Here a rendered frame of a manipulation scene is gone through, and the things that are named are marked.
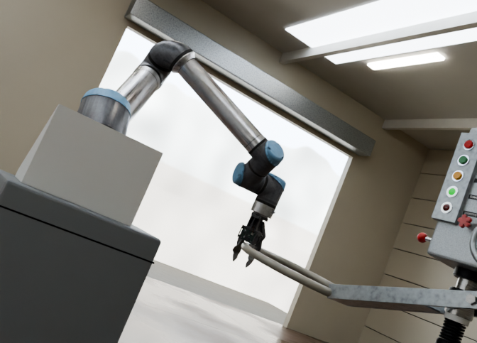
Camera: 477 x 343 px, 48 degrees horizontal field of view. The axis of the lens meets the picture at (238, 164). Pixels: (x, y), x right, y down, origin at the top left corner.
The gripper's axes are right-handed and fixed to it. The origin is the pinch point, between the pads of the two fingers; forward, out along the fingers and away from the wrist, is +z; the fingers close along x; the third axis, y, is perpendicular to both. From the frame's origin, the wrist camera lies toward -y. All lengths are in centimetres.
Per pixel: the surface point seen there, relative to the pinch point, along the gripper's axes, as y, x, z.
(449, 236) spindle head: 39, 68, -37
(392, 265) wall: -821, -9, -39
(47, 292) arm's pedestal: 102, -6, 16
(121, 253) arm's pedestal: 92, 2, 3
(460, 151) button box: 37, 61, -63
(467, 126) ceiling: -631, 25, -270
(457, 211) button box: 41, 67, -45
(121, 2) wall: -368, -431, -206
